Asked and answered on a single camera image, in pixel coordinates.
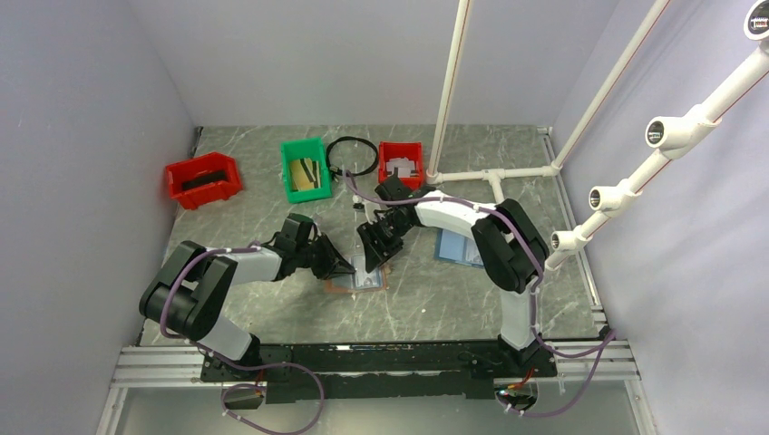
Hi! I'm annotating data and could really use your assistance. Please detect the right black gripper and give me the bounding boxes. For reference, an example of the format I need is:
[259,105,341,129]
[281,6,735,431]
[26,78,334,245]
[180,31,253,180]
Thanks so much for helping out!
[357,214,414,274]

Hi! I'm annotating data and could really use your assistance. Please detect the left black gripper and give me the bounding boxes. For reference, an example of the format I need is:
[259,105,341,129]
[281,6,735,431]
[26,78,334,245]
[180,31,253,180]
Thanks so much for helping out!
[296,232,355,280]

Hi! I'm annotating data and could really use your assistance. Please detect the brown card holder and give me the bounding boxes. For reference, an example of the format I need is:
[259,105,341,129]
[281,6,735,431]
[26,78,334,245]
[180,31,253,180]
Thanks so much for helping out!
[324,254,390,295]

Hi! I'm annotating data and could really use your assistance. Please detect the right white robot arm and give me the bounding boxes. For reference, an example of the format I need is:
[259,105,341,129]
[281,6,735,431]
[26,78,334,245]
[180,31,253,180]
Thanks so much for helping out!
[356,176,550,376]

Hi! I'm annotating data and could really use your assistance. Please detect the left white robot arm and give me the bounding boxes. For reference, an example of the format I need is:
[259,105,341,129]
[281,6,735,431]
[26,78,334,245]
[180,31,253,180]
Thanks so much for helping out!
[139,213,355,381]

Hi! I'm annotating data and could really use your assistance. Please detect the blue card holder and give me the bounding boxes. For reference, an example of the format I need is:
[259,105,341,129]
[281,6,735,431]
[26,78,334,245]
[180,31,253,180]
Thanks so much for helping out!
[434,229,483,268]

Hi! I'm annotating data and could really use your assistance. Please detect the white cards in red bin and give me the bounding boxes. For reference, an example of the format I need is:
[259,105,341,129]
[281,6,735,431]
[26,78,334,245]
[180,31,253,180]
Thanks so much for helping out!
[385,158,418,179]

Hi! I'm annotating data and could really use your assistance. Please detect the gold card in green bin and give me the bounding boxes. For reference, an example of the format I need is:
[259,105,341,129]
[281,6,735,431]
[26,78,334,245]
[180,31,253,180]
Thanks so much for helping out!
[289,158,321,191]

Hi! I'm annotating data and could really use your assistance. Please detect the green bin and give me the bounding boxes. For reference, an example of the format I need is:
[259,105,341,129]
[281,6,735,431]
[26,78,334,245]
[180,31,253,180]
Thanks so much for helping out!
[280,137,332,204]

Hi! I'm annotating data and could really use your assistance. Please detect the right red bin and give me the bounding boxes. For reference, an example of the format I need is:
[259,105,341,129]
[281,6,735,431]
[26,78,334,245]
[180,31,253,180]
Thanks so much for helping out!
[377,141,425,190]

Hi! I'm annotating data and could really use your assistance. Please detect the red bin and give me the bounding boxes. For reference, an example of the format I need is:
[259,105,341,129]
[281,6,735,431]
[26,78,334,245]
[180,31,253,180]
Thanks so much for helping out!
[377,141,425,190]
[164,152,243,210]

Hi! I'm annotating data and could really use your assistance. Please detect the black base bar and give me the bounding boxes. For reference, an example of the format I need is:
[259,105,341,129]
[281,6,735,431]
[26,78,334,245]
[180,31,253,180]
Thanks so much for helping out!
[200,338,557,404]

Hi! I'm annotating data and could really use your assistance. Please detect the left red bin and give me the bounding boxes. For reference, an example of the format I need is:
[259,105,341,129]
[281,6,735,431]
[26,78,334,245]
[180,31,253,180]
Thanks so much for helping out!
[164,152,243,210]

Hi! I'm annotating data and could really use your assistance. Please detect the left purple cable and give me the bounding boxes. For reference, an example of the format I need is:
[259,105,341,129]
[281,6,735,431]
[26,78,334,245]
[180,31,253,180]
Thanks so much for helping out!
[158,243,327,435]

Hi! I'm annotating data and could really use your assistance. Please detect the purple cable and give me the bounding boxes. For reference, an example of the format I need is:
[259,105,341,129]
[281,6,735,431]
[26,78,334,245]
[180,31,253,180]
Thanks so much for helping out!
[158,243,327,435]
[342,168,617,420]

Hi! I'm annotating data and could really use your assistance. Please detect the black cable loop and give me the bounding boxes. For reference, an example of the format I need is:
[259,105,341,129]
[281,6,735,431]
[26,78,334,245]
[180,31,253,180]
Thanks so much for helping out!
[326,136,380,179]

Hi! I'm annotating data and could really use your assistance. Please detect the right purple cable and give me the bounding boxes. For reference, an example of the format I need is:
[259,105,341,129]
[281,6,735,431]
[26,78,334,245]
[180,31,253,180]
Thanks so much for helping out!
[342,168,617,420]

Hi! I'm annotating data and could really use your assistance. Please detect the aluminium rail frame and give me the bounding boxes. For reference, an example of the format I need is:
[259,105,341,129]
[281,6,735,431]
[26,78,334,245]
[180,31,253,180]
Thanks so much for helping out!
[97,340,657,434]

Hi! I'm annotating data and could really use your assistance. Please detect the white pvc pipe frame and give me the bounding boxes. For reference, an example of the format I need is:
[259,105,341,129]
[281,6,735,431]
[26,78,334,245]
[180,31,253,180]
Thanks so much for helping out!
[424,0,769,271]

